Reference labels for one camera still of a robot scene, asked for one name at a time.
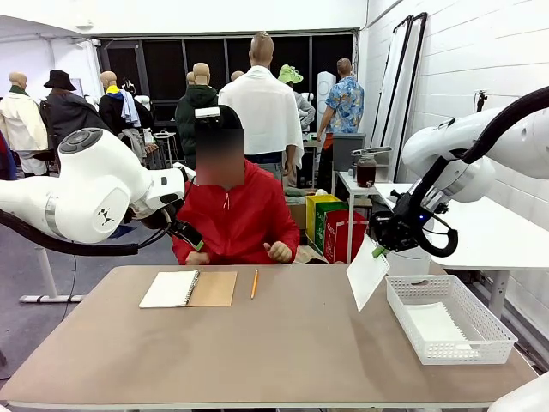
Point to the person's right forearm red sleeve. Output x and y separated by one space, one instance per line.
180 253

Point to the person's left forearm red sleeve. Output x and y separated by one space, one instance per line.
293 246

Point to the cardboard box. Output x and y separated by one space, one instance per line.
301 216

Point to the yellow bag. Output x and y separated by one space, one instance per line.
311 219

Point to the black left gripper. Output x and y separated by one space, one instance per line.
184 232

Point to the green bag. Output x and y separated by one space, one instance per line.
321 227

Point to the person's red jacket torso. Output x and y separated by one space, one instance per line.
240 219

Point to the black bucket hat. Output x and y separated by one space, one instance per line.
60 79

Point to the white perforated plastic basket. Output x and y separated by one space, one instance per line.
493 343

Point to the olive green cloth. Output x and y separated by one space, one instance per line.
302 194

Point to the mannequin in dark coat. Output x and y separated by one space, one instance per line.
70 111

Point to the person's left hand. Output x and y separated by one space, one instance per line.
279 252

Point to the tall mannequin white cape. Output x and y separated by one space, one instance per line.
266 98

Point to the white lidded trash bin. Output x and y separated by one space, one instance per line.
412 266

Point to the mannequin with yellow collar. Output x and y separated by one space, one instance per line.
111 111

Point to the bare mannequin head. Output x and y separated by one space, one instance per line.
190 78
237 76

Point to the white tower fan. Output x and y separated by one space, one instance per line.
326 86

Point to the light green hat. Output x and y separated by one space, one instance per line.
289 75

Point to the black tripod stand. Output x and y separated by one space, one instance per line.
481 103

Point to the person's blurred head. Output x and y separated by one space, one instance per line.
219 156

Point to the spiral notebook brown cover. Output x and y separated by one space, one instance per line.
171 289

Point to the mannequin in grey shirt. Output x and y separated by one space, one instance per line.
305 107

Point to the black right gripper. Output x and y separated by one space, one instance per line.
396 232

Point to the mannequin in cream coat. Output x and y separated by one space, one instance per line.
21 124

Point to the grey box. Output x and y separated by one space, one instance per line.
347 150

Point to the blue floor mat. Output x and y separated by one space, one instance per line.
122 232

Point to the small white stand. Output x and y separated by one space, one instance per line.
165 135

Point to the small white side table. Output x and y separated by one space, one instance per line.
349 182

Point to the person's right hand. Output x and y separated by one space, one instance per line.
198 258

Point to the black framed white panel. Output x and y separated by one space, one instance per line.
388 98
405 107

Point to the grey metal tray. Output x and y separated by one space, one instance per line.
377 150

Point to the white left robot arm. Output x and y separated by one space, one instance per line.
94 189

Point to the black cap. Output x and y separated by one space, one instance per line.
229 120

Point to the mannequin in dark green hoodie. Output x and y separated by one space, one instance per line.
195 94

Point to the glass jar brown liquid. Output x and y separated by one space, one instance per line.
366 173

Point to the white head-mounted camera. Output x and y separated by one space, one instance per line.
208 112

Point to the yellow pencil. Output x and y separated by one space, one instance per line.
255 284

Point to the mannequin in floral shirt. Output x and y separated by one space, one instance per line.
345 105

